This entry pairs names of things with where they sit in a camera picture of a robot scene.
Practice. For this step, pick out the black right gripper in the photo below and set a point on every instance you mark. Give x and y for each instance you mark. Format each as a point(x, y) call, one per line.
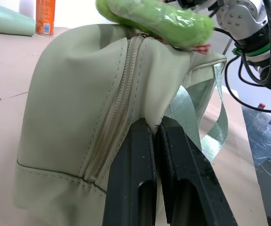
point(193, 3)

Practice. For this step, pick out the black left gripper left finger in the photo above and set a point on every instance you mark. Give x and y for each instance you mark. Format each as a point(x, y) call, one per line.
point(128, 179)

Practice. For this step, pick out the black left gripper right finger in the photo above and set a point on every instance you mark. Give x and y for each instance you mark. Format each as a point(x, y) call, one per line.
point(192, 179)

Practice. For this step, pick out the pale green zip pouch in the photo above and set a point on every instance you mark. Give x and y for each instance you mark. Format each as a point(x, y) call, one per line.
point(74, 99)

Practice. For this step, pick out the orange drink can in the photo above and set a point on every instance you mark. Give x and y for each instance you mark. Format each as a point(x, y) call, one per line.
point(45, 16)

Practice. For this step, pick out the pale green cup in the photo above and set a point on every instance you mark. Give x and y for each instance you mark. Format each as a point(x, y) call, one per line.
point(10, 22)

